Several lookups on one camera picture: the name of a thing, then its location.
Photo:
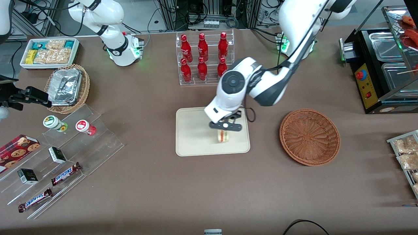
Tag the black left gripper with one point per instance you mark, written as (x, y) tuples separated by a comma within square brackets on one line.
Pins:
[(237, 115)]

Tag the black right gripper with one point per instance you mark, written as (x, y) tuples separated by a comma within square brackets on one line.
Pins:
[(15, 98)]

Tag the triangle sandwich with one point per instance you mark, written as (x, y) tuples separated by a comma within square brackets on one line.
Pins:
[(222, 137)]

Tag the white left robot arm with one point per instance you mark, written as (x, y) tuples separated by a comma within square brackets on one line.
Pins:
[(261, 85)]

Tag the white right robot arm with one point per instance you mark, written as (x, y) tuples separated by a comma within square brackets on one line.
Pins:
[(114, 13)]

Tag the aluminium foil tray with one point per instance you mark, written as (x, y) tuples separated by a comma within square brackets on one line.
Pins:
[(65, 86)]

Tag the cream plastic tray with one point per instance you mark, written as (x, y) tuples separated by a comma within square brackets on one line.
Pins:
[(192, 133)]

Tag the light wicker basket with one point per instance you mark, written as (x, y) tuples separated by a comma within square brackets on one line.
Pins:
[(85, 88)]

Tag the brown wicker basket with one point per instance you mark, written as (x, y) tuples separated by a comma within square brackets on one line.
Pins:
[(310, 137)]

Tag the tray of packaged snacks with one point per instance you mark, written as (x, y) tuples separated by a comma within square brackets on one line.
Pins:
[(393, 140)]

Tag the green lid cup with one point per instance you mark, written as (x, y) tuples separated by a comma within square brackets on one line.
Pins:
[(52, 122)]

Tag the yellow snack packet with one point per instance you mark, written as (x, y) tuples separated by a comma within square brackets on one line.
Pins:
[(31, 56)]

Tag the clear acrylic bottle rack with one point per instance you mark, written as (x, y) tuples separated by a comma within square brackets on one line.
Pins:
[(210, 73)]

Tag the red cola bottle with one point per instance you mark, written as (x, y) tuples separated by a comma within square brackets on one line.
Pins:
[(222, 67), (223, 47), (186, 49), (186, 73), (202, 49), (202, 71)]

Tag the clear cookie bag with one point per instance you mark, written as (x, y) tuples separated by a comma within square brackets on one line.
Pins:
[(52, 56), (55, 45)]

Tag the red cookie box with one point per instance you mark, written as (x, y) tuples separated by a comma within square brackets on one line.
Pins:
[(16, 151)]

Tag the teal snack packet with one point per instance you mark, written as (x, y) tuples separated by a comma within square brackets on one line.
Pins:
[(69, 44), (40, 45)]

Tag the red lid cup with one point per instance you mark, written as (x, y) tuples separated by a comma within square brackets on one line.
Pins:
[(83, 126)]

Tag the small black box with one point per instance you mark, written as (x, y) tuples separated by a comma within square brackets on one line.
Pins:
[(27, 176), (57, 155)]

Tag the white snack bin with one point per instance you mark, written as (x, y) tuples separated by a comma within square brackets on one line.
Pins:
[(75, 52)]

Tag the snickers bar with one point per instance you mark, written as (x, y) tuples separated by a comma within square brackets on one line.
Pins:
[(65, 174), (35, 200)]

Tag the clear acrylic stepped display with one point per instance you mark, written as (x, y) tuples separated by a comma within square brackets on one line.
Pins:
[(98, 143)]

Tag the grey power strip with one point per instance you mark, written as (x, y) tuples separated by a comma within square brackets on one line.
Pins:
[(211, 23)]

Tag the small grey device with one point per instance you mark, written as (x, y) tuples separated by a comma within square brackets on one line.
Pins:
[(213, 232)]

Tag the black food warmer cabinet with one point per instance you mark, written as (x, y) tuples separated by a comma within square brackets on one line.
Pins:
[(367, 85)]

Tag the clear pastry bag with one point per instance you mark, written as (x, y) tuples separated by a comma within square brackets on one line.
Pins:
[(415, 177), (416, 188), (408, 161), (405, 145)]

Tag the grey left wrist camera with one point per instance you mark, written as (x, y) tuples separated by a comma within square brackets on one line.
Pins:
[(225, 125)]

